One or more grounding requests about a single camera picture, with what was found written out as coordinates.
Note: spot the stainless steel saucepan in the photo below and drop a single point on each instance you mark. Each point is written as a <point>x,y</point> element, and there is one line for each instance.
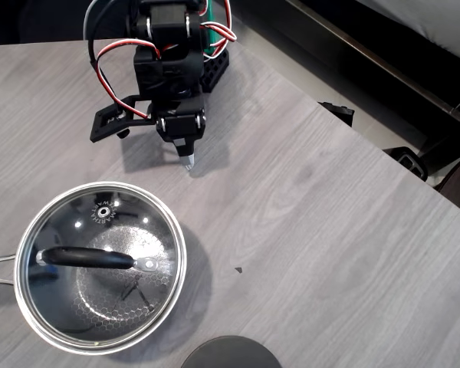
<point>9,268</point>

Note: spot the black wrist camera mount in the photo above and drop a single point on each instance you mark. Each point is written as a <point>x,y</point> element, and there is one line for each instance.
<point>103,126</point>

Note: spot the white cushion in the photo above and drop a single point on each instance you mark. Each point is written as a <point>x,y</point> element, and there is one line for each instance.
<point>425,19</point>

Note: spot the black table clamp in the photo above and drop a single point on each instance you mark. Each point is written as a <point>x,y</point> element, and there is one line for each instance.
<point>339,113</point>
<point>406,161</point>

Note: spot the black furniture frame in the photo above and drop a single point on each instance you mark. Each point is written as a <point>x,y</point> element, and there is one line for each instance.
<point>387,42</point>

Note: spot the green circuit board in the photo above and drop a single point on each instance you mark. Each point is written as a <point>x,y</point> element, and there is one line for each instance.
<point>211,27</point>

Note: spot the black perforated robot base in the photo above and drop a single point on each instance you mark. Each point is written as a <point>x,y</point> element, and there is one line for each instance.
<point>216,73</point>

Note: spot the dark grey round disc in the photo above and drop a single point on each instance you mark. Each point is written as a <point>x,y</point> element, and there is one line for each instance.
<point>230,354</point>

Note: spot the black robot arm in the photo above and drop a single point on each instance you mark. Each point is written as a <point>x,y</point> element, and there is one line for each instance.
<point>168,73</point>

